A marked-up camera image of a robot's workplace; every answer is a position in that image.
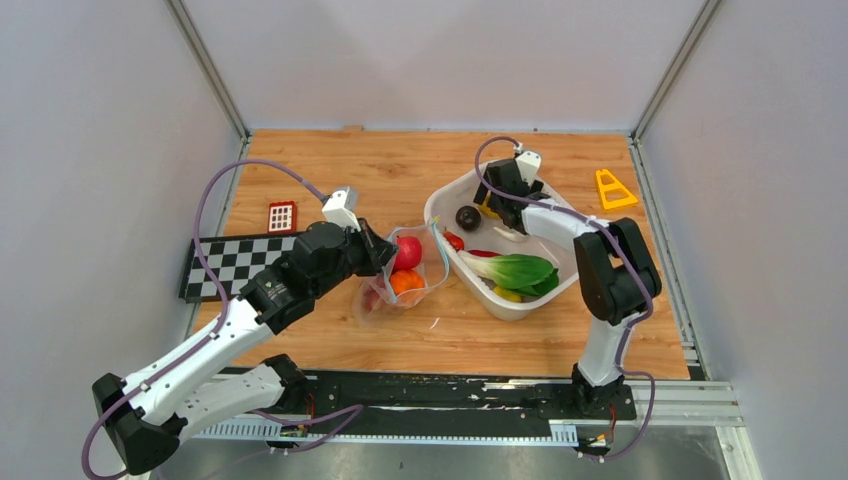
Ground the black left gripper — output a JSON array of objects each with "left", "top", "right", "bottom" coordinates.
[{"left": 313, "top": 217, "right": 401, "bottom": 300}]

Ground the red toy grape bunch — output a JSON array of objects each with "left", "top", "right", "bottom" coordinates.
[{"left": 361, "top": 277, "right": 386, "bottom": 314}]

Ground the yellow toy frame block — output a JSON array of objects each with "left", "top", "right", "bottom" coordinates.
[{"left": 594, "top": 168, "right": 639, "bottom": 213}]

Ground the green toy bok choy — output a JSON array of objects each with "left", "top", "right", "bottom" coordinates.
[{"left": 458, "top": 251, "right": 560, "bottom": 297}]

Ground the small red toy tomato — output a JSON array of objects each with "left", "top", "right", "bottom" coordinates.
[{"left": 443, "top": 230, "right": 465, "bottom": 252}]

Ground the clear zip top bag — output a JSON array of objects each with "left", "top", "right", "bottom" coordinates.
[{"left": 352, "top": 219, "right": 450, "bottom": 327}]

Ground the orange toy pumpkin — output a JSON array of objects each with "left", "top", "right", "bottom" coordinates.
[{"left": 389, "top": 270, "right": 426, "bottom": 301}]

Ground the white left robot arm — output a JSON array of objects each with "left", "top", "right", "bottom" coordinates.
[{"left": 92, "top": 220, "right": 398, "bottom": 475}]

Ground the red toy chili pepper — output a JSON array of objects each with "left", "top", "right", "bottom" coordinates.
[{"left": 466, "top": 249, "right": 502, "bottom": 258}]

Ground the white plastic basket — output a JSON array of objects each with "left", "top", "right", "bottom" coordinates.
[{"left": 424, "top": 170, "right": 582, "bottom": 322}]

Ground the yellow toy mango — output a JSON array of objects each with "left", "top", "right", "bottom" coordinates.
[{"left": 477, "top": 192, "right": 500, "bottom": 220}]

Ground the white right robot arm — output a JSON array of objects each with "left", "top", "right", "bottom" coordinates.
[{"left": 474, "top": 158, "right": 662, "bottom": 418}]

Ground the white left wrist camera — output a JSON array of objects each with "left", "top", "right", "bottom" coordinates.
[{"left": 322, "top": 186, "right": 360, "bottom": 231}]

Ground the red toy window block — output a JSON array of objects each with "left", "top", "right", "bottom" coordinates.
[{"left": 267, "top": 201, "right": 297, "bottom": 234}]

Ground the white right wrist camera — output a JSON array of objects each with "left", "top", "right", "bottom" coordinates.
[{"left": 514, "top": 150, "right": 542, "bottom": 186}]

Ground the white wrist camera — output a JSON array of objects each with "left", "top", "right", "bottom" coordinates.
[
  {"left": 322, "top": 186, "right": 360, "bottom": 231},
  {"left": 514, "top": 150, "right": 542, "bottom": 186}
]

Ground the yellow toy lemon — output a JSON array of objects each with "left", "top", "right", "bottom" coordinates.
[{"left": 492, "top": 285, "right": 523, "bottom": 303}]

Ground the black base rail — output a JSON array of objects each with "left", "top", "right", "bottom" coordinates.
[{"left": 235, "top": 367, "right": 639, "bottom": 446}]

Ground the black white checkerboard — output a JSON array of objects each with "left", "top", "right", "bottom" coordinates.
[{"left": 177, "top": 234, "right": 296, "bottom": 304}]

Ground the red toy apple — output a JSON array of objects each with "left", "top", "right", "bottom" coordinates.
[{"left": 393, "top": 236, "right": 423, "bottom": 271}]

